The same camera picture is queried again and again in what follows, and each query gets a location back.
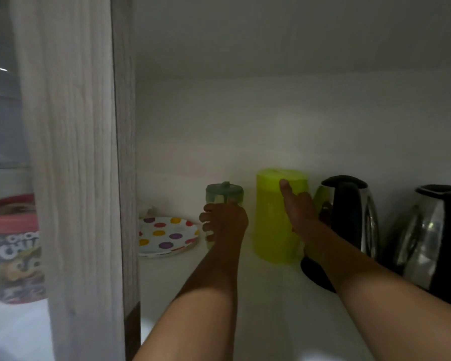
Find clear pitcher with green lid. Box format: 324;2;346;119
204;181;245;251

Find yellow-green plastic pitcher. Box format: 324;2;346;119
252;168;310;265

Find red lid cereal tub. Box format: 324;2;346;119
0;193;48;305

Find person's left forearm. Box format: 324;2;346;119
133;240;249;361

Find wood frame glass cabinet door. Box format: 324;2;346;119
0;0;142;361

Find person's right hand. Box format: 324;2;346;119
279;179;330;246

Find person's right forearm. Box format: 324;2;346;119
302;229;451;361

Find steel kettle with black handle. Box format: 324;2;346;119
392;184;451;311
312;175;380;267

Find person's left hand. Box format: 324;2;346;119
199;201;249;252

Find polka dot plates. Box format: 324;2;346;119
138;217;200;258

